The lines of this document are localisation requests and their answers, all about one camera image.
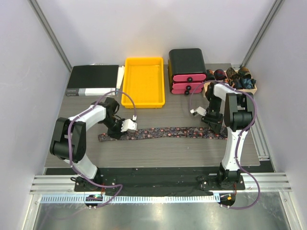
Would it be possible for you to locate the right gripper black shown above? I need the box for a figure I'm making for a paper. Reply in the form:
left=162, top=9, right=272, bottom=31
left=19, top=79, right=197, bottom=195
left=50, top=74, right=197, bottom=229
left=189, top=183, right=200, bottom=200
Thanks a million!
left=201, top=97, right=224, bottom=135

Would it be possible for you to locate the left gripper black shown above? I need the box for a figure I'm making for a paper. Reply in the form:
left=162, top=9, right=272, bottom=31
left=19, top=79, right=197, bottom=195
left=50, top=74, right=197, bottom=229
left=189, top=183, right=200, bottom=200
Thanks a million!
left=101, top=117, right=127, bottom=139

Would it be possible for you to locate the dark patterned necktie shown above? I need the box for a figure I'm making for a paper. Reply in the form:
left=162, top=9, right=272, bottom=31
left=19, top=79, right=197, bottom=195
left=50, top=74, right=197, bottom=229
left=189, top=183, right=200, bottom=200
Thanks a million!
left=98, top=127, right=228, bottom=142

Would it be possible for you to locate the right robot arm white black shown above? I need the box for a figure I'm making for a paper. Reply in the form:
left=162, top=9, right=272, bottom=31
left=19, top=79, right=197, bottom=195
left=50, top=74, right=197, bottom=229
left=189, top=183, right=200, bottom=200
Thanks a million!
left=202, top=82, right=257, bottom=190

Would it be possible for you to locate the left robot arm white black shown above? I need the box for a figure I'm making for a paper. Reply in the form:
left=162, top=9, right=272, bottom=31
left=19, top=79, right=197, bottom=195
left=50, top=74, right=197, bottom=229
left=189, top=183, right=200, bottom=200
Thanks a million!
left=49, top=97, right=125, bottom=191

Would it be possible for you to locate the wooden compartment box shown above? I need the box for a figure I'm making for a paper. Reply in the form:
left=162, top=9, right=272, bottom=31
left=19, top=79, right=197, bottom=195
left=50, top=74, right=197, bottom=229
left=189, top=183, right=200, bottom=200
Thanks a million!
left=202, top=76, right=257, bottom=97

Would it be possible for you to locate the rolled navy tie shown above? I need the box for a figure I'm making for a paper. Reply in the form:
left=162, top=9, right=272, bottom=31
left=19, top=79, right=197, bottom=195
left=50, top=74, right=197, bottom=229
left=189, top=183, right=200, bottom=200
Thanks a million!
left=229, top=77, right=243, bottom=90

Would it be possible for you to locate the rolled red patterned tie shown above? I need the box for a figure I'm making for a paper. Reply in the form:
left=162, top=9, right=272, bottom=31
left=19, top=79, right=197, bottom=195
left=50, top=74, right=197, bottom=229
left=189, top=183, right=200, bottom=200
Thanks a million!
left=214, top=69, right=227, bottom=81

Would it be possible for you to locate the rolled blue tie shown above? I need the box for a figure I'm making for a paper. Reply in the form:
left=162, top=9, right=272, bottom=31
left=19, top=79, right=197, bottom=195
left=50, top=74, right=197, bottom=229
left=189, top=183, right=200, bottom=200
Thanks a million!
left=240, top=78, right=256, bottom=90

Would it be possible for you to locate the rolled brown patterned tie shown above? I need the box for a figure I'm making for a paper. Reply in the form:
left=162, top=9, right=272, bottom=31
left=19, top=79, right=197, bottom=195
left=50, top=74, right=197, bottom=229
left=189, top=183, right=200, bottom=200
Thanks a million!
left=226, top=67, right=240, bottom=80

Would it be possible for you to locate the black binder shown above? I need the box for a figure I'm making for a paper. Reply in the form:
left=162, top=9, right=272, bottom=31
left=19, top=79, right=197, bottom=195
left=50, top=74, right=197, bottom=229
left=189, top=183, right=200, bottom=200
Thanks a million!
left=65, top=65, right=119, bottom=96

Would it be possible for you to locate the black pink drawer unit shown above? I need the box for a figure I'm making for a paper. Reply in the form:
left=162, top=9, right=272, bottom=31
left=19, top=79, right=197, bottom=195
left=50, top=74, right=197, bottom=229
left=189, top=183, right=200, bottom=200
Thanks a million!
left=168, top=48, right=207, bottom=95

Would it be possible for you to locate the rolled orange dark tie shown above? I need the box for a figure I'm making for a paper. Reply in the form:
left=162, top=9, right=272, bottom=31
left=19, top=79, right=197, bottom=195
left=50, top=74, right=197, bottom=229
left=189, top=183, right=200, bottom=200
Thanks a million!
left=237, top=67, right=251, bottom=78

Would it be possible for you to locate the yellow plastic tray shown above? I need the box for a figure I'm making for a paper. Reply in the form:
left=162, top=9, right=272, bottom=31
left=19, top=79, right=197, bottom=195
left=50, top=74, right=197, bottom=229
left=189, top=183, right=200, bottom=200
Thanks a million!
left=121, top=57, right=165, bottom=108

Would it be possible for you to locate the white teal pen box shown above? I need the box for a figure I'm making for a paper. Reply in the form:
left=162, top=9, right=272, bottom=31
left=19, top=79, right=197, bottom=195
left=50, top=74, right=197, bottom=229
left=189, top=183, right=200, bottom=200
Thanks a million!
left=115, top=66, right=125, bottom=95

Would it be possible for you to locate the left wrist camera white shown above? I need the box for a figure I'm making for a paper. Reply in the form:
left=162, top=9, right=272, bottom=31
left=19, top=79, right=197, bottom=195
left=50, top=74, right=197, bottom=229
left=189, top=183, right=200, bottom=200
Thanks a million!
left=121, top=115, right=137, bottom=133

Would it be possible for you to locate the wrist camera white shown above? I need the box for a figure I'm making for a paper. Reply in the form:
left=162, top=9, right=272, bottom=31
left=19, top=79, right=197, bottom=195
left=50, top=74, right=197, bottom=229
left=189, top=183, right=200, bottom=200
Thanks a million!
left=190, top=106, right=207, bottom=116
left=121, top=115, right=137, bottom=133

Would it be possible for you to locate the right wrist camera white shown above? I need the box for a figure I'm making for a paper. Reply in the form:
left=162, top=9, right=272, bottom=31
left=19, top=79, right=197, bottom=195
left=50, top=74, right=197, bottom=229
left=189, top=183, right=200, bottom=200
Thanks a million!
left=190, top=106, right=207, bottom=116

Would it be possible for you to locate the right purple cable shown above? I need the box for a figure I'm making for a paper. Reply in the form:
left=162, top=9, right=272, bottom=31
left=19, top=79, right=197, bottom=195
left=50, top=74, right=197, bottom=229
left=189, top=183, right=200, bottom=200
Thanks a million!
left=189, top=80, right=260, bottom=210

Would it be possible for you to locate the purple cable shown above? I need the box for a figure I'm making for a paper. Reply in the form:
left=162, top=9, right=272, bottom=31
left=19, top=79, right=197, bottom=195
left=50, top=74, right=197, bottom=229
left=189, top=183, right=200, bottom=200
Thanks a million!
left=68, top=90, right=138, bottom=208
left=189, top=80, right=260, bottom=210

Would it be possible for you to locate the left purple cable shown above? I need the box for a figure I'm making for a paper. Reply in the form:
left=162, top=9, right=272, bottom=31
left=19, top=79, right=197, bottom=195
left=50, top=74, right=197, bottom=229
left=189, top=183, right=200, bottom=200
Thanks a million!
left=68, top=90, right=138, bottom=208

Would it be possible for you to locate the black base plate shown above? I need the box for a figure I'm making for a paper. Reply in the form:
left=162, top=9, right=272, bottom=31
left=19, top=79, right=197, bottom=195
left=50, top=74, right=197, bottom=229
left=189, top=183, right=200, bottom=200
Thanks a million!
left=71, top=167, right=245, bottom=197

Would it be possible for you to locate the white slotted cable duct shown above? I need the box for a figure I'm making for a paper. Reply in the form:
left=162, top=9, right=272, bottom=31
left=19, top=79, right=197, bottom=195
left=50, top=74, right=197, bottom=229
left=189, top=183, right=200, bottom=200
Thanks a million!
left=40, top=194, right=220, bottom=204

